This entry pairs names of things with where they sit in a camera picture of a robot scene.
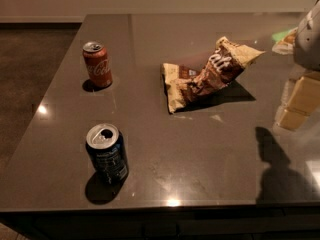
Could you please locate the red coke can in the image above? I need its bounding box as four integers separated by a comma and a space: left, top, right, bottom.
82, 41, 113, 88

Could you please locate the dark blue pepsi can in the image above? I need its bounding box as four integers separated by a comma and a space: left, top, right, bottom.
86, 123, 129, 184

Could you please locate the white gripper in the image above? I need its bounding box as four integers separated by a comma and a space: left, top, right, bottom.
275, 0, 320, 131

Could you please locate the green white snack bag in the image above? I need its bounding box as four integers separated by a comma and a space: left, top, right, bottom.
272, 28, 297, 55

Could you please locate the brown chip bag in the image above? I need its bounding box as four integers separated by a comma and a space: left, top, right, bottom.
161, 37, 264, 113

